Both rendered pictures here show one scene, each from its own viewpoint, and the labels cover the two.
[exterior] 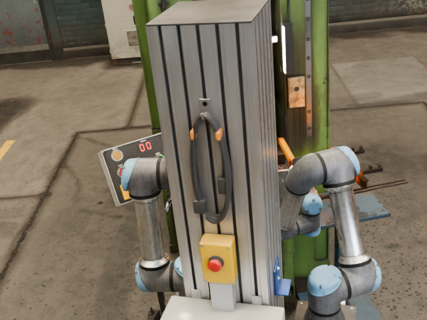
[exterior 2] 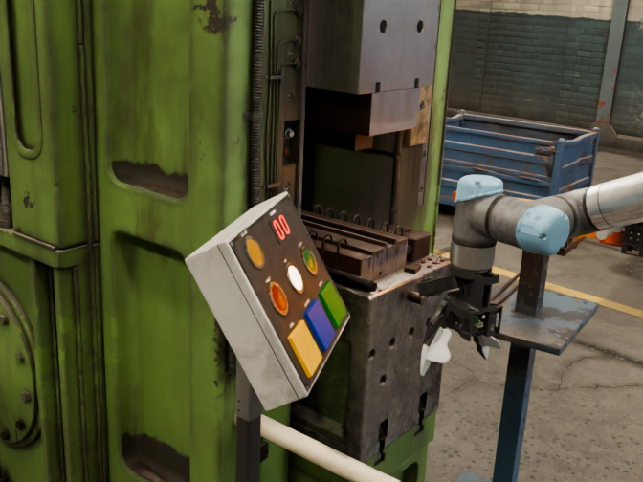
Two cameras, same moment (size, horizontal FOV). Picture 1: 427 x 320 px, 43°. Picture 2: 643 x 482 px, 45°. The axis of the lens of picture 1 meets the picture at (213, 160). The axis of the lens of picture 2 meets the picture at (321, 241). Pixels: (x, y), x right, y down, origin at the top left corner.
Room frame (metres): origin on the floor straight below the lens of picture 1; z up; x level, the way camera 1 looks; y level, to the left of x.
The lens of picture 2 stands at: (1.56, 1.30, 1.56)
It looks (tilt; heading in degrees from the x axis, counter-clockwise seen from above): 18 degrees down; 310
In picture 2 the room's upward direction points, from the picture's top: 3 degrees clockwise
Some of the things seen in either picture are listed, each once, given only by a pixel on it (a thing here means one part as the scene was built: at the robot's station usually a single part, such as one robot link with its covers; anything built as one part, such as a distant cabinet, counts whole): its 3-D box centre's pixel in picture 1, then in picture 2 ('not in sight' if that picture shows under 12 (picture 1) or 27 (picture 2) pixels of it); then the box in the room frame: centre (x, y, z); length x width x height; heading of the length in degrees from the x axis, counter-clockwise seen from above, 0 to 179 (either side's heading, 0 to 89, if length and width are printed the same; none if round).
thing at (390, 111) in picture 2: not in sight; (323, 100); (2.78, -0.16, 1.32); 0.42 x 0.20 x 0.10; 2
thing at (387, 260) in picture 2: not in sight; (318, 240); (2.78, -0.16, 0.96); 0.42 x 0.20 x 0.09; 2
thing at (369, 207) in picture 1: (342, 206); (527, 314); (2.40, -0.65, 0.73); 0.40 x 0.30 x 0.02; 98
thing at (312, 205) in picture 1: (311, 201); not in sight; (1.87, -0.37, 1.12); 0.11 x 0.08 x 0.09; 2
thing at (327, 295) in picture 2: not in sight; (330, 305); (2.40, 0.25, 1.01); 0.07 x 0.05 x 0.07; 117
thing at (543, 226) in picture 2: not in sight; (534, 224); (2.06, 0.18, 1.23); 0.11 x 0.11 x 0.08; 80
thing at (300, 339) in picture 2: (129, 190); (302, 348); (2.31, 0.42, 1.01); 0.07 x 0.05 x 0.07; 117
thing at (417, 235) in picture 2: (276, 155); (403, 242); (2.64, -0.34, 0.95); 0.12 x 0.08 x 0.06; 2
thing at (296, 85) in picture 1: (296, 92); (418, 113); (2.72, -0.48, 1.27); 0.09 x 0.02 x 0.17; 92
